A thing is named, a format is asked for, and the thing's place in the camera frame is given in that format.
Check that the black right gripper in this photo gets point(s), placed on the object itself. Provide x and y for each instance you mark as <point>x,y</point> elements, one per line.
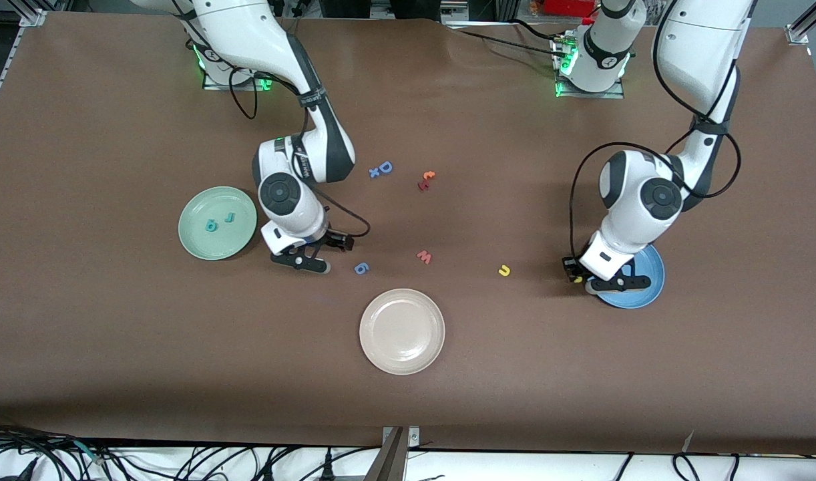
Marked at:
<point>332,238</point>

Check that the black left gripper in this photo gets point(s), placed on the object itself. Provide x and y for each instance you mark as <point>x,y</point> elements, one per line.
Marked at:
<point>569,266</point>

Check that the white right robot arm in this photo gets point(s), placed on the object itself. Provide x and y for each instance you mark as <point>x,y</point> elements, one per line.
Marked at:
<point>284,194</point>

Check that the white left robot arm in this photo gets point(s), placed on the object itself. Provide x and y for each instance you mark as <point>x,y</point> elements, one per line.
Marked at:
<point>648,200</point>

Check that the blue letter g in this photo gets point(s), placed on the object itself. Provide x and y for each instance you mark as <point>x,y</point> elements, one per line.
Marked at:
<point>361,268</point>

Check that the blue plate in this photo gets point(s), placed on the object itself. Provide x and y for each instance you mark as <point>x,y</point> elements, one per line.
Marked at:
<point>654,284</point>

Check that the red letter w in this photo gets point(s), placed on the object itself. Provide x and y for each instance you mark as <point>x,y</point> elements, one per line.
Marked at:
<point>424,256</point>

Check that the blue letter D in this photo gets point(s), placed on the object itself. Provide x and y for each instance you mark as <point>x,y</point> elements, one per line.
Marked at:
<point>386,168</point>

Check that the beige plate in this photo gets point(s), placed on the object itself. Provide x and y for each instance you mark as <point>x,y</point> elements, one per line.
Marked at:
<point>402,331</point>

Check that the light green plate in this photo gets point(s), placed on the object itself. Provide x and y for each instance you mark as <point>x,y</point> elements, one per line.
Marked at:
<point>201,240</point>

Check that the white tape scrap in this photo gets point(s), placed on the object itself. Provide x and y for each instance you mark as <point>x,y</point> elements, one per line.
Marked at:
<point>688,442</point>

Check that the black power plug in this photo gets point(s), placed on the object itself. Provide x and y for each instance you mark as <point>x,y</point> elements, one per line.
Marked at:
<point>327,464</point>

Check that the brown table cover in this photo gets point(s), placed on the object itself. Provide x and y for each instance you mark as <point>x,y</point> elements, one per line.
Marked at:
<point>114,334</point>

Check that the red box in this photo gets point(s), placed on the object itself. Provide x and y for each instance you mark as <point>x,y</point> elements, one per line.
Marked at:
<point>568,7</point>

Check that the metal table bracket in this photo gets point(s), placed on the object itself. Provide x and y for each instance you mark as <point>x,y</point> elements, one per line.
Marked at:
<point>394,454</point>

